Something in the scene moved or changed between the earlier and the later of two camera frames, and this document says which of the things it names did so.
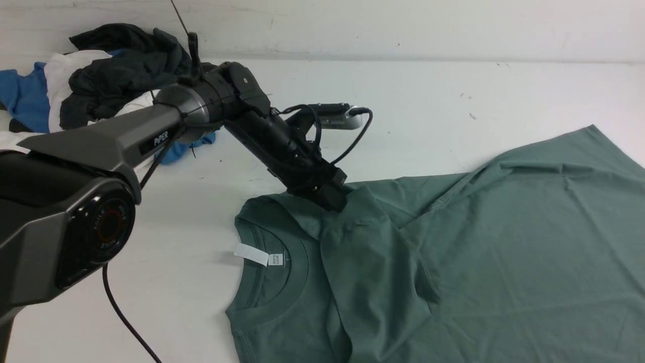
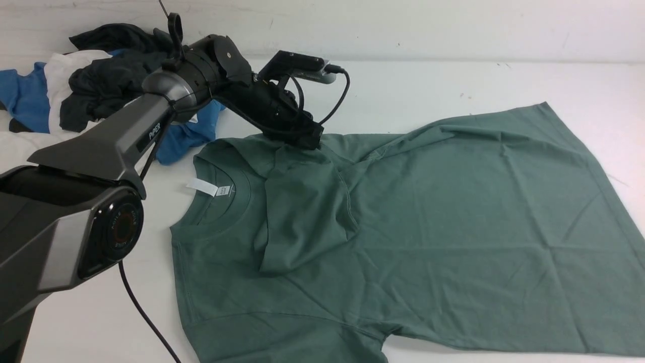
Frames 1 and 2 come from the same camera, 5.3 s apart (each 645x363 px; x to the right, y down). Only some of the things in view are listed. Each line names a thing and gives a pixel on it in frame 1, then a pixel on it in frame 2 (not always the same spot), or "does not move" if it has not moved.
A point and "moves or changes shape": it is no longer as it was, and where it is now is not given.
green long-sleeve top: x=537 y=256 moves or changes shape
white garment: x=57 y=69 does not move
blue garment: x=23 y=94 does not move
